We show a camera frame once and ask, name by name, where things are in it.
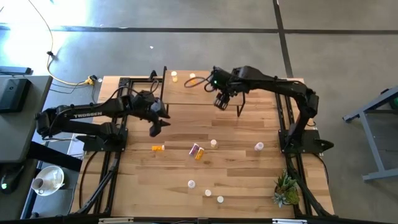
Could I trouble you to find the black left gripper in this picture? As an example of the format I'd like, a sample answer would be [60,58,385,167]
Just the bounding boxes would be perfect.
[133,90,171,138]

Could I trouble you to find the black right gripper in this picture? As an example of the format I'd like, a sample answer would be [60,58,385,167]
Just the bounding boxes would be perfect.
[211,67,233,111]

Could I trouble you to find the wooden shelf with black legs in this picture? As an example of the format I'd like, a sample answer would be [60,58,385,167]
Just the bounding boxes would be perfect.
[159,65,247,118]

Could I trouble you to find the white paper sheet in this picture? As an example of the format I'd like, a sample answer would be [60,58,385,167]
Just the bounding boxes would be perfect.
[65,136,85,159]

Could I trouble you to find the potted green succulent plant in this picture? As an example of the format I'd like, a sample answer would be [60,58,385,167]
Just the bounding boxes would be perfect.
[272,169,301,208]

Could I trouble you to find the black flat bar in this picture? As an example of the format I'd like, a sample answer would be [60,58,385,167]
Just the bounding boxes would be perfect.
[27,140,83,172]

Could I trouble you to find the grey desk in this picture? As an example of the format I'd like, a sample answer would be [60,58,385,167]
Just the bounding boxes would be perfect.
[0,74,53,220]

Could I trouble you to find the black box device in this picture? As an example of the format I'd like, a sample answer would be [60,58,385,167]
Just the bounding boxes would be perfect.
[0,77,32,114]

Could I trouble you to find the dark flat device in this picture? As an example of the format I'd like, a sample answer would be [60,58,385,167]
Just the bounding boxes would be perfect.
[0,65,33,76]

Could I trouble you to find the black computer mouse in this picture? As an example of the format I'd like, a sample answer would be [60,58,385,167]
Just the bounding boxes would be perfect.
[0,164,25,194]

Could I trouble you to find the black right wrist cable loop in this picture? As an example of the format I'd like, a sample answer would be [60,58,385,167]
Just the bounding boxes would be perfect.
[183,75,215,93]

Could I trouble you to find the black metal table frame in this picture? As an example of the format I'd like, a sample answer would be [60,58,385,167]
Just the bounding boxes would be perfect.
[73,70,336,218]

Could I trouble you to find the thin black floor cable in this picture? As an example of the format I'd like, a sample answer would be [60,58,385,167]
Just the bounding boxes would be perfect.
[49,83,98,105]

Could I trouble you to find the yellow floor cable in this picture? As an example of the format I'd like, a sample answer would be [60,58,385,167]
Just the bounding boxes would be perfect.
[27,0,95,86]

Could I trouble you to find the silver metal bracket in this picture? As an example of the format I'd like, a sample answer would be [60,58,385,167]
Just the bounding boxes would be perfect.
[98,217,135,224]
[272,218,308,224]

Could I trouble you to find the grey metal table frame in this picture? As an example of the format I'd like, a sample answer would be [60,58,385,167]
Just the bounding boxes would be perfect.
[341,86,398,183]

